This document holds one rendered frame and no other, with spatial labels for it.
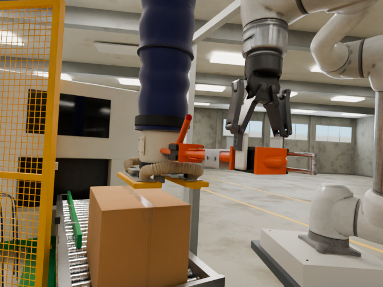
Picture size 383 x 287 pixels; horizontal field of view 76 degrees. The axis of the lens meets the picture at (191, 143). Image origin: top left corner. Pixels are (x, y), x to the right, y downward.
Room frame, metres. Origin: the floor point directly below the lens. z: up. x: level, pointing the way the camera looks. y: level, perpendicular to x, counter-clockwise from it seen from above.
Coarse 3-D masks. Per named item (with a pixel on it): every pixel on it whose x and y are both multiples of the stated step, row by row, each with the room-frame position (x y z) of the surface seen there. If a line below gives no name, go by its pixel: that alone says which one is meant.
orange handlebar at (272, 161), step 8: (160, 152) 0.94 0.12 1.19; (168, 152) 0.86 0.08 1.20; (184, 152) 0.74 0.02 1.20; (192, 152) 0.69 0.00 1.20; (200, 152) 0.65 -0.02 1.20; (224, 152) 0.56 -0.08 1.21; (224, 160) 0.55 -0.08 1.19; (264, 160) 0.44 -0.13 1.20; (272, 160) 0.43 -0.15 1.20; (280, 160) 0.43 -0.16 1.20
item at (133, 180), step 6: (120, 174) 1.04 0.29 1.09; (126, 174) 1.00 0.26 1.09; (132, 174) 1.01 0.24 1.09; (138, 174) 0.91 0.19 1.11; (126, 180) 0.92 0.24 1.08; (132, 180) 0.88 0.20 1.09; (138, 180) 0.85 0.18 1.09; (144, 180) 0.86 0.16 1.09; (150, 180) 0.87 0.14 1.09; (132, 186) 0.83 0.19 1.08; (138, 186) 0.82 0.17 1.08; (144, 186) 0.83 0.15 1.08; (150, 186) 0.84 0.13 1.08; (156, 186) 0.85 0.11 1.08
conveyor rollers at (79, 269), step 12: (84, 204) 2.67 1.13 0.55; (84, 216) 2.25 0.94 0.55; (72, 228) 1.95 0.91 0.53; (84, 228) 1.92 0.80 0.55; (72, 240) 1.71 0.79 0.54; (84, 240) 1.69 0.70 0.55; (72, 252) 1.54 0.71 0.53; (84, 252) 1.51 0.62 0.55; (72, 264) 1.38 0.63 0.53; (84, 264) 1.35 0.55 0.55; (72, 276) 1.23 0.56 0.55; (84, 276) 1.25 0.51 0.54
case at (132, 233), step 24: (96, 192) 1.33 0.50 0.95; (120, 192) 1.36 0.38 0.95; (144, 192) 1.40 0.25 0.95; (96, 216) 1.12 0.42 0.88; (120, 216) 1.01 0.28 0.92; (144, 216) 1.06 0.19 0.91; (168, 216) 1.11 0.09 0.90; (96, 240) 1.07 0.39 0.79; (120, 240) 1.01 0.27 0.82; (144, 240) 1.06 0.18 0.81; (168, 240) 1.11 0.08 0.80; (96, 264) 1.03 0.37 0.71; (120, 264) 1.02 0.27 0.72; (144, 264) 1.06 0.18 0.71; (168, 264) 1.11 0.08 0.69
